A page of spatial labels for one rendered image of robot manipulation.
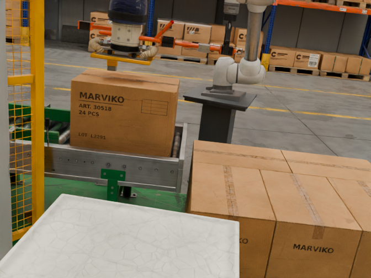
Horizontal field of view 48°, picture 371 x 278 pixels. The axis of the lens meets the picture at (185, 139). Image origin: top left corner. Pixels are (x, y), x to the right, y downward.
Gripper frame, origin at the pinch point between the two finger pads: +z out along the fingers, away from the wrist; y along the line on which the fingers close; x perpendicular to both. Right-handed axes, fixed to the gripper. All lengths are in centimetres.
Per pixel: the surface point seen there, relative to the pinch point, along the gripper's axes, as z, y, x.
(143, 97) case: 30, 22, -44
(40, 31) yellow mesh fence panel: -3, 46, -94
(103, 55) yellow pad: 10, 15, -69
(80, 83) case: 26, 22, -80
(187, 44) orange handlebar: -0.6, 3.7, -22.4
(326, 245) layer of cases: 75, 82, 54
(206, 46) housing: -0.6, 3.7, -11.7
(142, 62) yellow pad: 11, 16, -47
